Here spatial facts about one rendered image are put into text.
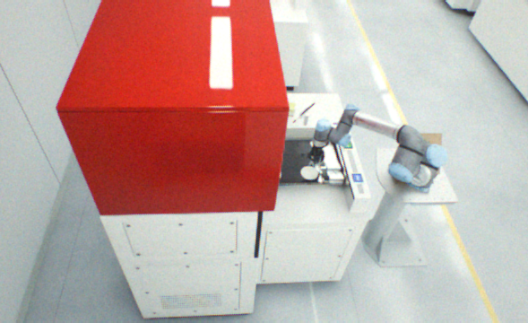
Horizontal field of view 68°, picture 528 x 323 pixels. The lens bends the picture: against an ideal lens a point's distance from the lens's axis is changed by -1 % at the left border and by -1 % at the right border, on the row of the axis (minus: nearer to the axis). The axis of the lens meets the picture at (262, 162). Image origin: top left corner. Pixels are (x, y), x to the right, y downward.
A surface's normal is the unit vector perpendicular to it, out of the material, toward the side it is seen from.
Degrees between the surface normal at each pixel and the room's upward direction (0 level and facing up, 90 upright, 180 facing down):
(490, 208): 0
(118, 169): 90
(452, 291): 0
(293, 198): 0
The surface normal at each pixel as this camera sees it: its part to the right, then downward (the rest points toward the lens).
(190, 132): 0.07, 0.74
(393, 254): 0.06, -0.67
